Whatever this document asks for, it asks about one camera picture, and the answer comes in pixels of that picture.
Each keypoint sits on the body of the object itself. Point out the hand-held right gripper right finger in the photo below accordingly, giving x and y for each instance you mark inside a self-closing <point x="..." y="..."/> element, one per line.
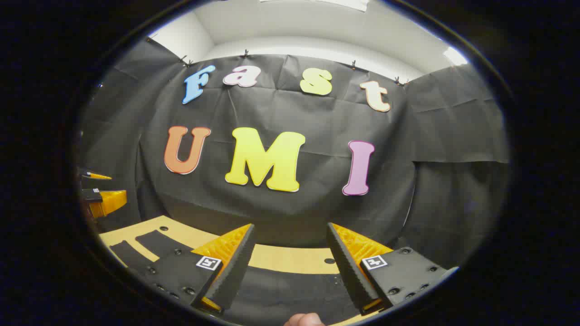
<point x="349" y="271"/>

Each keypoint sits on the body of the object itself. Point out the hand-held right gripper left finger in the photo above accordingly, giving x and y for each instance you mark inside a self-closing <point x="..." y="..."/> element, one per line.
<point x="235" y="276"/>

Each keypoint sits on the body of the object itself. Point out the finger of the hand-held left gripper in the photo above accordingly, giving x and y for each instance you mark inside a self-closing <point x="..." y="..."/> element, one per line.
<point x="106" y="201"/>
<point x="93" y="174"/>

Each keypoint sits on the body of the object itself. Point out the black jeans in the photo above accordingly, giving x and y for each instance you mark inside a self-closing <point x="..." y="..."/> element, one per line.
<point x="290" y="294"/>

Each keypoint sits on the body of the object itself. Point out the black backdrop cloth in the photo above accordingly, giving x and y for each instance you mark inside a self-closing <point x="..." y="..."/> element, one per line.
<point x="290" y="213"/>

